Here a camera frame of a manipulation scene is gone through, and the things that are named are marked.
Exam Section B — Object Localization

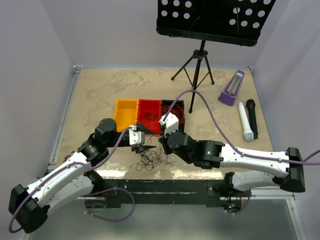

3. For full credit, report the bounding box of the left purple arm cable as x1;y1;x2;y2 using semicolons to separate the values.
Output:
8;126;133;234

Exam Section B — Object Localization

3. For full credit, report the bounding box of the red brown cable bundle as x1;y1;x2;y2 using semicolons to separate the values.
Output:
130;134;176;172

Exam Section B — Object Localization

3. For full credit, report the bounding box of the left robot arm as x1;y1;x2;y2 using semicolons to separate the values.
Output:
8;118;154;234

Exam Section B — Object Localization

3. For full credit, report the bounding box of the purple metronome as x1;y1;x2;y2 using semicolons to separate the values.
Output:
218;70;245;106

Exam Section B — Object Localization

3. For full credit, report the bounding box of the black plastic bin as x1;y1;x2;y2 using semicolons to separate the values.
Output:
161;99;186;132

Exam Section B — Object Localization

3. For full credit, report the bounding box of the black music stand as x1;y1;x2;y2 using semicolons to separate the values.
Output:
155;0;277;114

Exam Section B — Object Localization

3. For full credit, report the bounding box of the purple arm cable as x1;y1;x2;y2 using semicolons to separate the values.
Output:
162;89;320;166
8;126;133;234

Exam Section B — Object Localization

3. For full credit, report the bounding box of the red plastic bin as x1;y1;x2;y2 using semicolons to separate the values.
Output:
137;99;162;135

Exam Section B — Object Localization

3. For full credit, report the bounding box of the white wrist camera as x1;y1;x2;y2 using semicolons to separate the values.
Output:
158;112;179;138
128;125;145;147

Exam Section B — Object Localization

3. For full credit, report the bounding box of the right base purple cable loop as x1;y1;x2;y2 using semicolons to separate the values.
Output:
224;189;253;215

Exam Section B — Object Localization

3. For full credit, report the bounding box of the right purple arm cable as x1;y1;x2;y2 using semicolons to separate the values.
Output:
162;89;320;166

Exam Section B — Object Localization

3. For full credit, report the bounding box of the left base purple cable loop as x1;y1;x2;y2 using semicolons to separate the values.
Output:
83;187;136;222

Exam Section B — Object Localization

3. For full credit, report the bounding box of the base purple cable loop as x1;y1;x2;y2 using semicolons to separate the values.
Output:
83;187;136;222
224;189;253;215

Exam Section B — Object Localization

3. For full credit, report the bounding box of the small brown cable clump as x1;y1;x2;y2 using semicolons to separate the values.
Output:
140;112;159;132

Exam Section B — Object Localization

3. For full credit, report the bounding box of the black microphone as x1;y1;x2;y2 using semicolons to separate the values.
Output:
246;99;258;140

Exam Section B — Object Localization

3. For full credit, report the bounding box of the aluminium frame rail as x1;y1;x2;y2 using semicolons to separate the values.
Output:
30;177;297;201

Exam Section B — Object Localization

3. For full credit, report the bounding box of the white microphone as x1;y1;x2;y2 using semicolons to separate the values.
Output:
238;102;254;142

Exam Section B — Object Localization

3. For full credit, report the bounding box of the orange plastic bin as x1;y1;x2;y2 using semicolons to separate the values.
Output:
113;98;139;132

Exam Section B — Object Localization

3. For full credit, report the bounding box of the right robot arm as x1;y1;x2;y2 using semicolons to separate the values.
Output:
159;131;306;197

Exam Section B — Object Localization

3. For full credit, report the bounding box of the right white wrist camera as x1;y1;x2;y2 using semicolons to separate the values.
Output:
158;112;179;138

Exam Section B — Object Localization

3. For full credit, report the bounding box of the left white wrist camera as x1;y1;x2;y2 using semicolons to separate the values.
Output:
128;125;145;147

